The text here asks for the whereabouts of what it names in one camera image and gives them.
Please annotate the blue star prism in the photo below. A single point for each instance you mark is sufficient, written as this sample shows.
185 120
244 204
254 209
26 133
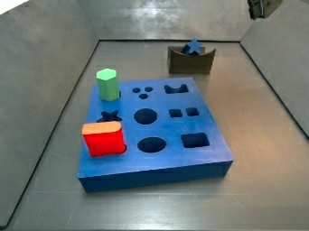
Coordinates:
193 47

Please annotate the blue shape sorter board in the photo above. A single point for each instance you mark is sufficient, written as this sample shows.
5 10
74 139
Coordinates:
174 142

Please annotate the dark curved fixture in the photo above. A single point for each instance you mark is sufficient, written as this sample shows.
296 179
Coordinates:
189 64

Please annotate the red rounded block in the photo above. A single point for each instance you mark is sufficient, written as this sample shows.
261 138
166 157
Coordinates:
103 138

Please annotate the green hexagonal peg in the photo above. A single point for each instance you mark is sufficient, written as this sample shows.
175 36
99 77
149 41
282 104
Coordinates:
107 84

